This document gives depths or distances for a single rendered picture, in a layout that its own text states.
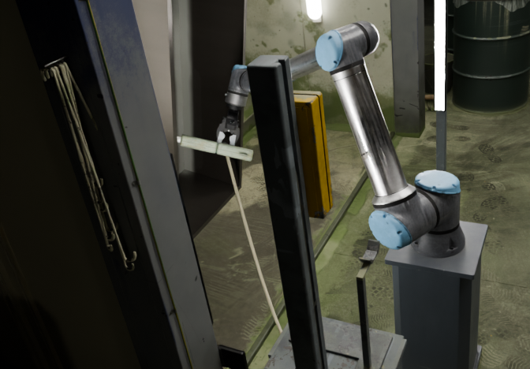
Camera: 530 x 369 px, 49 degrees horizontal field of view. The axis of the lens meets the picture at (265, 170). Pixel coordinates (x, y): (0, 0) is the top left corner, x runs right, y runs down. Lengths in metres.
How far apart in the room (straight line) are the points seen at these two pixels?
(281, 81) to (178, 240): 0.79
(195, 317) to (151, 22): 1.02
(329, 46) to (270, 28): 2.62
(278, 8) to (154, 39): 2.33
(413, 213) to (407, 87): 2.37
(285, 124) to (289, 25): 3.36
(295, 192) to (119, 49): 0.57
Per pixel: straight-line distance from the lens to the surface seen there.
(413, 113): 4.29
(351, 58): 1.86
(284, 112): 1.03
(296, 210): 1.12
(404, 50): 4.14
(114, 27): 1.42
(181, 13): 2.79
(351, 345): 1.61
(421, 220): 1.95
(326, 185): 1.17
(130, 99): 1.45
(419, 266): 2.10
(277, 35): 4.45
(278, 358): 1.61
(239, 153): 2.43
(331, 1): 4.20
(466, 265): 2.11
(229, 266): 3.18
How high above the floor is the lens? 1.95
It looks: 28 degrees down
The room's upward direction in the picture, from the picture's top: 9 degrees counter-clockwise
